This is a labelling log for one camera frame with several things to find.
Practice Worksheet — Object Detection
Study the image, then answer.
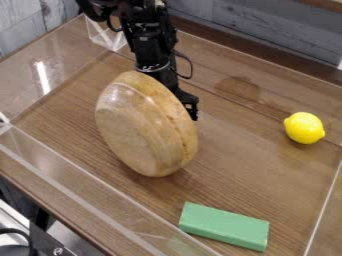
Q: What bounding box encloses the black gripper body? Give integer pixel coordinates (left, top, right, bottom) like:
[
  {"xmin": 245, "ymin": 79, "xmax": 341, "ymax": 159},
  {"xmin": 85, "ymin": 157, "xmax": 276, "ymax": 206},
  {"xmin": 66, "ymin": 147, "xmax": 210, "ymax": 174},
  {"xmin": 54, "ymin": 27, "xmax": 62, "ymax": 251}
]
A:
[{"xmin": 134, "ymin": 64, "xmax": 202, "ymax": 122}]

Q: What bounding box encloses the brown wooden bowl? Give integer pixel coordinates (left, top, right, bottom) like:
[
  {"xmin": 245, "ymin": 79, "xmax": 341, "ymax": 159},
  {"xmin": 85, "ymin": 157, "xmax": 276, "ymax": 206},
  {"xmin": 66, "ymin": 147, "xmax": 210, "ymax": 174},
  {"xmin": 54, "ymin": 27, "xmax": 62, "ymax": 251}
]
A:
[{"xmin": 95, "ymin": 71, "xmax": 199, "ymax": 177}]

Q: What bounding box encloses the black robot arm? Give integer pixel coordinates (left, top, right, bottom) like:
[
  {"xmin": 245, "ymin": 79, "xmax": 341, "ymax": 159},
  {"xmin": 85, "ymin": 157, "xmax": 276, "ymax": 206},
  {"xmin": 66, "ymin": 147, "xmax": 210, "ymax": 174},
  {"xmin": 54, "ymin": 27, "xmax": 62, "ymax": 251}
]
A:
[{"xmin": 75, "ymin": 0, "xmax": 199, "ymax": 121}]

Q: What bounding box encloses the yellow toy lemon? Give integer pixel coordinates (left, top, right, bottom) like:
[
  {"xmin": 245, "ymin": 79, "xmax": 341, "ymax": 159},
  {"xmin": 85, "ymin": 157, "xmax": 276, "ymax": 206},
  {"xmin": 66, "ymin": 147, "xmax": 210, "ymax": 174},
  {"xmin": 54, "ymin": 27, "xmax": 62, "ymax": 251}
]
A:
[{"xmin": 284, "ymin": 112, "xmax": 326, "ymax": 145}]

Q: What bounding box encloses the green rectangular sponge block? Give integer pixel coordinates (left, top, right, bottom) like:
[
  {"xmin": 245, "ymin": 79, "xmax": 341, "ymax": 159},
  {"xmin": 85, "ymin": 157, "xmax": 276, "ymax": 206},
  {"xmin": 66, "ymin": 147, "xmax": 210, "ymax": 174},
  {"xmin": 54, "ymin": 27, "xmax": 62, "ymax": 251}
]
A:
[{"xmin": 179, "ymin": 202, "xmax": 270, "ymax": 252}]

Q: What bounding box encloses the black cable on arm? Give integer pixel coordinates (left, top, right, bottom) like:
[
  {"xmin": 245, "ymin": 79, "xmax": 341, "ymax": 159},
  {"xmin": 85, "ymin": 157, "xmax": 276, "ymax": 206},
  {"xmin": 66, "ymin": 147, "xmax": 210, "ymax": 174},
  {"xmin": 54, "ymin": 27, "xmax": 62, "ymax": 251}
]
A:
[{"xmin": 169, "ymin": 49, "xmax": 195, "ymax": 80}]

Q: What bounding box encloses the clear acrylic corner bracket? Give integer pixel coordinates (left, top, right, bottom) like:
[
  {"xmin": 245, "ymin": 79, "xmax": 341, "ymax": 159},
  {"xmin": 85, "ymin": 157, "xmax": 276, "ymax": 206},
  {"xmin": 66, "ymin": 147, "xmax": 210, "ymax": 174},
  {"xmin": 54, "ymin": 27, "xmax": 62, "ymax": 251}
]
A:
[{"xmin": 86, "ymin": 18, "xmax": 127, "ymax": 52}]

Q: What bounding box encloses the clear acrylic front wall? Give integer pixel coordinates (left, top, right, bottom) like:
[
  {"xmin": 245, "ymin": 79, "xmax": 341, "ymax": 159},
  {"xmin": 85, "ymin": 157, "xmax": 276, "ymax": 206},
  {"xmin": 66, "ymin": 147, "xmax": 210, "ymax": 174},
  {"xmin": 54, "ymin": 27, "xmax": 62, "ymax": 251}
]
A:
[{"xmin": 0, "ymin": 123, "xmax": 222, "ymax": 256}]

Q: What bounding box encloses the black cable lower left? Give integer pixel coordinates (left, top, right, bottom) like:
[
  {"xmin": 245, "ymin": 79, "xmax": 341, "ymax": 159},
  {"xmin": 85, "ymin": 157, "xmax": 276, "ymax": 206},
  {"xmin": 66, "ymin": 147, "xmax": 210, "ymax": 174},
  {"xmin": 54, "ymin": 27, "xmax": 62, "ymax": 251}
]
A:
[{"xmin": 0, "ymin": 227, "xmax": 38, "ymax": 256}]

